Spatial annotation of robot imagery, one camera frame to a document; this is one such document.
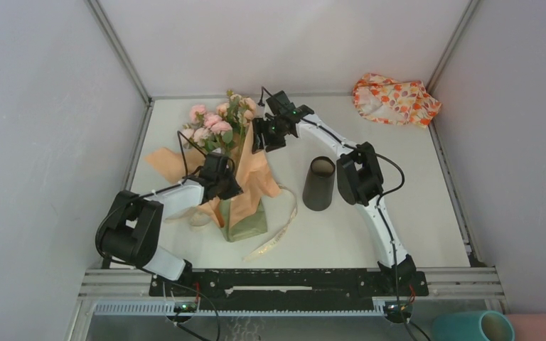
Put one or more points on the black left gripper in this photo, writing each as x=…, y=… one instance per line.
x=234, y=190

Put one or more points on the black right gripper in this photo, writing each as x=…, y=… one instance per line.
x=260, y=125

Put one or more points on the orange wrapping paper sheet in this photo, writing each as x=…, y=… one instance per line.
x=253, y=175

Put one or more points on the cream printed ribbon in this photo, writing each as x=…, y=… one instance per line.
x=271, y=243

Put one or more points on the pink flower bouquet green wrap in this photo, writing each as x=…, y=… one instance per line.
x=222, y=130

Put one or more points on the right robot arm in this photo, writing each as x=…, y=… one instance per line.
x=359, y=176

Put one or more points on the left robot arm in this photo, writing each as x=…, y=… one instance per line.
x=130, y=232

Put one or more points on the black conical vase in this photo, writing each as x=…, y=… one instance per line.
x=319, y=184

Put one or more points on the orange floral cloth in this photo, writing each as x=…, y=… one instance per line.
x=384, y=100

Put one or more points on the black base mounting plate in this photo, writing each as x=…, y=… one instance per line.
x=290, y=290

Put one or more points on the teal cup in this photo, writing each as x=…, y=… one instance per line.
x=473, y=325

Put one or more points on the pink cup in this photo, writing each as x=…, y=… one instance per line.
x=528, y=326

